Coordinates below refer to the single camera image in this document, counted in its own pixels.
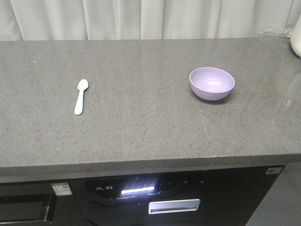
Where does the purple plastic bowl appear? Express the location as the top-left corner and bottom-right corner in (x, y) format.
(189, 67), (235, 101)

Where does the mint green plastic spoon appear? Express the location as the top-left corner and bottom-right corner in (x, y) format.
(74, 79), (88, 115)

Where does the white rice cooker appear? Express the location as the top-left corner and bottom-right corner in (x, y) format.
(290, 16), (301, 57)

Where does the black built-in disinfection cabinet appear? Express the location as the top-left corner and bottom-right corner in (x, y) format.
(70, 165), (283, 226)

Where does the black built-in dishwasher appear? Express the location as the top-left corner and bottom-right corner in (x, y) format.
(0, 181), (85, 226)

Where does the grey cabinet door right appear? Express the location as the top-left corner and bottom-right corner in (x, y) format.
(247, 162), (301, 226)

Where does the upper silver drawer handle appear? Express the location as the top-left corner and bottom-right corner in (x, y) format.
(148, 199), (200, 215)

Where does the white curtain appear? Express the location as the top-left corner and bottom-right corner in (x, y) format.
(0, 0), (301, 41)

